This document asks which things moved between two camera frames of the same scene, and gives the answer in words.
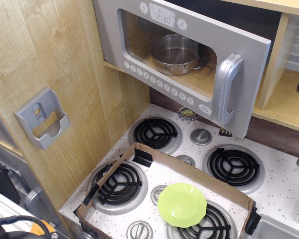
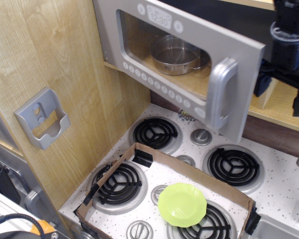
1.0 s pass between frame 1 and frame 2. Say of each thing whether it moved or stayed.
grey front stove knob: stayed
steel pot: stayed
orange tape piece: stayed
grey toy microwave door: moved
